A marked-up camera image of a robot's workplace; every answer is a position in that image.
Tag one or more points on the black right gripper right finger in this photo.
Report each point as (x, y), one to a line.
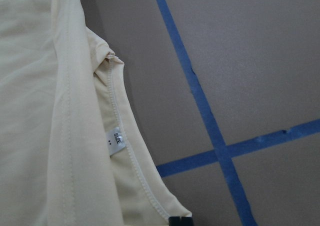
(187, 221)

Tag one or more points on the cream long-sleeve printed shirt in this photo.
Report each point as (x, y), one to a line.
(71, 153)

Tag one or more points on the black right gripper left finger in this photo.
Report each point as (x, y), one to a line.
(174, 221)

